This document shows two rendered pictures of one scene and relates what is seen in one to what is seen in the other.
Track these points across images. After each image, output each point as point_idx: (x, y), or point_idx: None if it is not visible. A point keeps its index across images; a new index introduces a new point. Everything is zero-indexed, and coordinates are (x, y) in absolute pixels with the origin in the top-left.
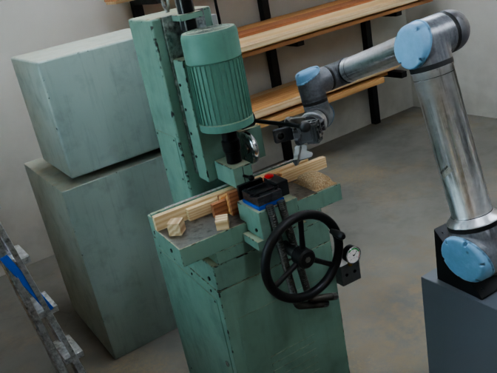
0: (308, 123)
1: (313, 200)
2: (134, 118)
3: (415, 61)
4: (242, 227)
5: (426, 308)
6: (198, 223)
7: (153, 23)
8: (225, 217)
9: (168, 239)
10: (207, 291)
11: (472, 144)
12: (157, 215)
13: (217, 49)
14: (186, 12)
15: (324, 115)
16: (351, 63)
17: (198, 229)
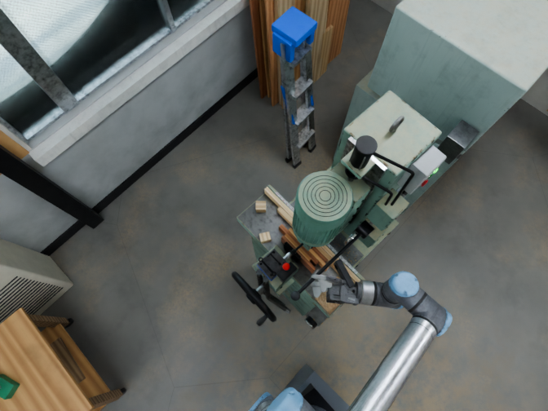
0: (294, 298)
1: (310, 297)
2: (432, 104)
3: (269, 406)
4: (267, 251)
5: (310, 370)
6: (273, 218)
7: (344, 132)
8: (265, 239)
9: (252, 205)
10: None
11: None
12: (267, 191)
13: (298, 214)
14: (351, 162)
15: (369, 302)
16: (405, 332)
17: (264, 221)
